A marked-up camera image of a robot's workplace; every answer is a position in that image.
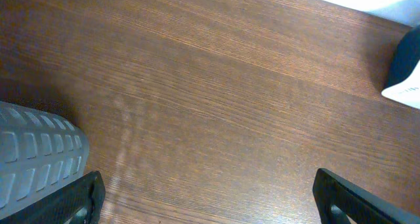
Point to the grey plastic mesh basket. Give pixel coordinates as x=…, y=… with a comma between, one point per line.
x=40, y=153

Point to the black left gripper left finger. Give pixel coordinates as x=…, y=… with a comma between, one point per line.
x=78, y=202

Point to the white barcode scanner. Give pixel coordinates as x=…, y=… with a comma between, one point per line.
x=403, y=76

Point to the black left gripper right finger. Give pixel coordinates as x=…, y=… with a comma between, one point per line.
x=340, y=201

